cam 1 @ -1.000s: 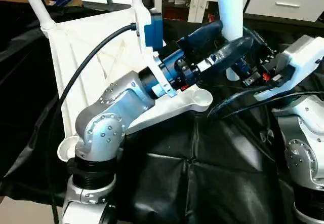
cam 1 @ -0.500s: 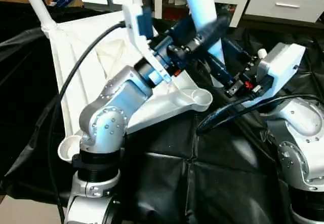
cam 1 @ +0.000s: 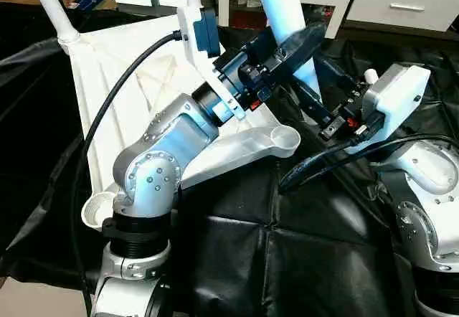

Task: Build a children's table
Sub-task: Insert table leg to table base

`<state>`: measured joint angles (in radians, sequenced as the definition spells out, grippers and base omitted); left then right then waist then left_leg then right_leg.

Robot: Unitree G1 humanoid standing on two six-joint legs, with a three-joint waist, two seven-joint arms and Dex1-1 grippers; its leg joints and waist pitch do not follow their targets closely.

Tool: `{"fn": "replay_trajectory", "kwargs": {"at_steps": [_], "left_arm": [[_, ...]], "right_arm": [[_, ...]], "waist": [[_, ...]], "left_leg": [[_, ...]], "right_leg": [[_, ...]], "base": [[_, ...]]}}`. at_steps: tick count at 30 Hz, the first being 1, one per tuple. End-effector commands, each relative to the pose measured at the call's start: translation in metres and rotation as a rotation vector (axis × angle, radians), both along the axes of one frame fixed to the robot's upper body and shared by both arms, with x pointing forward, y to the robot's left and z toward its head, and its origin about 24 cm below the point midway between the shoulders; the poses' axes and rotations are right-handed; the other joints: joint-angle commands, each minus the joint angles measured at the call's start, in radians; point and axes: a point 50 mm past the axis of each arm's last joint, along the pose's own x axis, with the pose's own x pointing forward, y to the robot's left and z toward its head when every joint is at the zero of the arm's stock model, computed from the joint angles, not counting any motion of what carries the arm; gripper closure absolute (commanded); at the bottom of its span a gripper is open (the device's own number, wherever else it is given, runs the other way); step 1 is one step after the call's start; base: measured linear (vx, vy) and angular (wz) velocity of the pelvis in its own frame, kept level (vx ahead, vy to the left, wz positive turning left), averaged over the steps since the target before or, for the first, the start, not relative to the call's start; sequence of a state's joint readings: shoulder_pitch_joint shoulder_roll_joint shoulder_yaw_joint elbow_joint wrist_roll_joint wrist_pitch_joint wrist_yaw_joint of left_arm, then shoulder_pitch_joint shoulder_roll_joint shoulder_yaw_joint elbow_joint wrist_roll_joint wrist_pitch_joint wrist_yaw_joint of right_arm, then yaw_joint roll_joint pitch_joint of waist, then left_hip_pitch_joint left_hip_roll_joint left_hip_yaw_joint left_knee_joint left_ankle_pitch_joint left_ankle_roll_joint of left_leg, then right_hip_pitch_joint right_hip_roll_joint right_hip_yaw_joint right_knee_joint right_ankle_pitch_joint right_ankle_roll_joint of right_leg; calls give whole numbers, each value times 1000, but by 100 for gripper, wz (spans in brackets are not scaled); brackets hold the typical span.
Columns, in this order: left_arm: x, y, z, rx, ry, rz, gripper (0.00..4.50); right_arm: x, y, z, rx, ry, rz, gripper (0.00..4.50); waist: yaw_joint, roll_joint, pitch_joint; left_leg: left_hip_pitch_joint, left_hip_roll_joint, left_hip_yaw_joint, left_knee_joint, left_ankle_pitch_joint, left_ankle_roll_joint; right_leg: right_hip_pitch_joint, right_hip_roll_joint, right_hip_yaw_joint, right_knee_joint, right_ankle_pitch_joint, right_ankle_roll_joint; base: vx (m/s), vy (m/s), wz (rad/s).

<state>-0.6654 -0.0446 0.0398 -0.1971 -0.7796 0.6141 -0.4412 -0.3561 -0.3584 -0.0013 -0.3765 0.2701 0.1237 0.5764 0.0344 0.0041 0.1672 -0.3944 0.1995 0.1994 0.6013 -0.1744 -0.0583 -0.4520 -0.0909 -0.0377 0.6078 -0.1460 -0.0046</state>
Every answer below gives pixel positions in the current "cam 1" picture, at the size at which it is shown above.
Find white plastic table top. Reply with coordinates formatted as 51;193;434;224
68;12;303;233

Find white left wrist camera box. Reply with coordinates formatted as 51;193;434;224
176;5;249;122

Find white drawer unit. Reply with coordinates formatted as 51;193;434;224
346;0;459;34

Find black mat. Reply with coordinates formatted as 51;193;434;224
0;1;459;317

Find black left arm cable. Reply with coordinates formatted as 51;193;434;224
70;32;189;312

